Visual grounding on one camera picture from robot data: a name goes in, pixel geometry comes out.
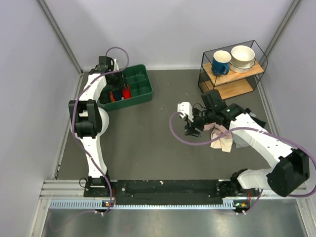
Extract cream bowl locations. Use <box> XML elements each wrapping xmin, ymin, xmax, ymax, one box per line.
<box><xmin>231</xmin><ymin>45</ymin><xmax>255</xmax><ymax>68</ymax></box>

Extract black garment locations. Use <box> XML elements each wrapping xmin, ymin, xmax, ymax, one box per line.
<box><xmin>245</xmin><ymin>108</ymin><xmax>267</xmax><ymax>128</ymax></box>

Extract grey garment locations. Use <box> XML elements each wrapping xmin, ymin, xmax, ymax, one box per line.
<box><xmin>233</xmin><ymin>136</ymin><xmax>249</xmax><ymax>149</ymax></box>

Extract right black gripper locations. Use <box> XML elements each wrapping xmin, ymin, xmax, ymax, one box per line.
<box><xmin>185</xmin><ymin>108</ymin><xmax>215</xmax><ymax>137</ymax></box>

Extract pink beige garment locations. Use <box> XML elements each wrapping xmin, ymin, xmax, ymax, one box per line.
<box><xmin>204</xmin><ymin>123</ymin><xmax>233</xmax><ymax>153</ymax></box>

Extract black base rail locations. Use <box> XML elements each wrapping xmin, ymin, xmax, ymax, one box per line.
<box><xmin>84</xmin><ymin>180</ymin><xmax>259</xmax><ymax>205</ymax></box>

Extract green compartment tray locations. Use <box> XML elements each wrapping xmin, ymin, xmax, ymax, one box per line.
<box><xmin>97</xmin><ymin>64</ymin><xmax>153</xmax><ymax>111</ymax></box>

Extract black item in tray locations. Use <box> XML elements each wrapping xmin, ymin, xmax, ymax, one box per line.
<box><xmin>99</xmin><ymin>91</ymin><xmax>111</xmax><ymax>104</ymax></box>

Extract aluminium frame rail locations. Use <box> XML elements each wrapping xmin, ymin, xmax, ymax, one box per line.
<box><xmin>39</xmin><ymin>179</ymin><xmax>309</xmax><ymax>210</ymax></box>

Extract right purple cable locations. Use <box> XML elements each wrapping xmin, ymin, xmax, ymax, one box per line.
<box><xmin>169</xmin><ymin>111</ymin><xmax>316</xmax><ymax>215</ymax></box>

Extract red underwear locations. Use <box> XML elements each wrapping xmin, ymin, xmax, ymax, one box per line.
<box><xmin>122</xmin><ymin>85</ymin><xmax>132</xmax><ymax>99</ymax></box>

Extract white paper plate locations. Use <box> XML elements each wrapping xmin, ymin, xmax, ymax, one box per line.
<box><xmin>98</xmin><ymin>107</ymin><xmax>110</xmax><ymax>135</ymax></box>

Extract blue mug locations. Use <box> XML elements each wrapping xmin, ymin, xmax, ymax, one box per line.
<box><xmin>211</xmin><ymin>50</ymin><xmax>232</xmax><ymax>76</ymax></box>

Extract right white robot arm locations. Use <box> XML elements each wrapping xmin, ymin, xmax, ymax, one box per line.
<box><xmin>177</xmin><ymin>89</ymin><xmax>310</xmax><ymax>197</ymax></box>

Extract black wire wooden shelf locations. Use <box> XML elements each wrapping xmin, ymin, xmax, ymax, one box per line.
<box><xmin>198</xmin><ymin>40</ymin><xmax>268</xmax><ymax>100</ymax></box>

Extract blue item in tray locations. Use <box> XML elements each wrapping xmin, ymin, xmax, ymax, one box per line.
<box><xmin>112</xmin><ymin>91</ymin><xmax>124</xmax><ymax>101</ymax></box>

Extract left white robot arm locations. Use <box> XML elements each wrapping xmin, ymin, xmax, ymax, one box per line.
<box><xmin>68</xmin><ymin>56</ymin><xmax>124</xmax><ymax>198</ymax></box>

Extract white plate under bowl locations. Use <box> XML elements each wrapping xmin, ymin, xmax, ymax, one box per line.
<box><xmin>229</xmin><ymin>62</ymin><xmax>255</xmax><ymax>73</ymax></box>

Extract orange item in tray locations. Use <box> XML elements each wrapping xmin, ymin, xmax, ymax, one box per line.
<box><xmin>109</xmin><ymin>91</ymin><xmax>115</xmax><ymax>102</ymax></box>

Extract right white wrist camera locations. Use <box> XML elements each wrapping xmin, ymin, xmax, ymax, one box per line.
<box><xmin>177</xmin><ymin>102</ymin><xmax>194</xmax><ymax>122</ymax></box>

